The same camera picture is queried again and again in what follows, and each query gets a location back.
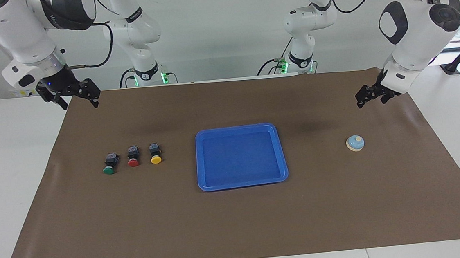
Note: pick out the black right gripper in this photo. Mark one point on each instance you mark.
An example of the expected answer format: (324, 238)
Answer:
(64, 83)

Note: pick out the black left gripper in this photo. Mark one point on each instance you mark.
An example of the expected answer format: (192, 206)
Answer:
(378, 88)

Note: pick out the light blue call bell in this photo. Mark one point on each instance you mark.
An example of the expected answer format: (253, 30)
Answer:
(355, 143)

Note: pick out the green push button switch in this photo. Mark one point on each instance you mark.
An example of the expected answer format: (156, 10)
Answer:
(110, 161)

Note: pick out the red push button switch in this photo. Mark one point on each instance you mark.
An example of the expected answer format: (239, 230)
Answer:
(133, 155)

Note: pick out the yellow push button switch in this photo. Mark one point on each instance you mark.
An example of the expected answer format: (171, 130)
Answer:
(155, 151)

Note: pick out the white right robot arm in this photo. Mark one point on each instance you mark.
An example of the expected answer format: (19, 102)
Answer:
(17, 31)

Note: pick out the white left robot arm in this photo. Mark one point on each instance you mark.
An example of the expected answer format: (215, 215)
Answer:
(415, 36)

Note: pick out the blue plastic tray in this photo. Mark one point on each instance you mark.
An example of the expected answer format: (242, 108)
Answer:
(258, 172)

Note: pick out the brown table mat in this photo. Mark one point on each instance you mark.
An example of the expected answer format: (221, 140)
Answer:
(139, 226)

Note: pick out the white wall socket box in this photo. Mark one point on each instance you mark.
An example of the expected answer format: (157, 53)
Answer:
(20, 93)

